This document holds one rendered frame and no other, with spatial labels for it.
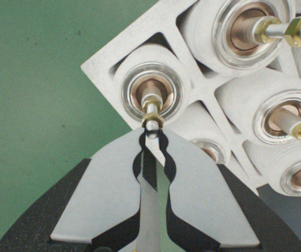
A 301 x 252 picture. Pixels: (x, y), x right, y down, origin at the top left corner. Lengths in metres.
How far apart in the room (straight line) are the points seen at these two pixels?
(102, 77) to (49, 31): 0.24
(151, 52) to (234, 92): 0.14
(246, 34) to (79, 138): 0.49
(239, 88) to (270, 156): 0.12
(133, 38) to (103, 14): 0.20
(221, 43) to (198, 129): 0.11
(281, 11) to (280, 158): 0.20
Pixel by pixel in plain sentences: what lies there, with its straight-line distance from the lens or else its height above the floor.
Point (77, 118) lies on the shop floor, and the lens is 0.55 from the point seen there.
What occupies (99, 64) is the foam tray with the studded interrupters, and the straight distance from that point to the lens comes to 0.29.
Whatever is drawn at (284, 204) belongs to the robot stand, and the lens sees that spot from 0.65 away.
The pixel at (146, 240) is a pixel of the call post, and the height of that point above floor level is 0.29.
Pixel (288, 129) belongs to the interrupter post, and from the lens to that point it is 0.26.
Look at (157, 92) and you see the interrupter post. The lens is 0.19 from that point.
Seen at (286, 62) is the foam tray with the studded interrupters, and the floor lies 0.18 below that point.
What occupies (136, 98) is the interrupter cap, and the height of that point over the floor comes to 0.25.
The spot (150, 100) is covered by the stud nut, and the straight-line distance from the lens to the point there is 0.17.
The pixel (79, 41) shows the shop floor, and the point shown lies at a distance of 0.48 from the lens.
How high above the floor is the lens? 0.46
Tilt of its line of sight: 62 degrees down
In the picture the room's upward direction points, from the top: 180 degrees counter-clockwise
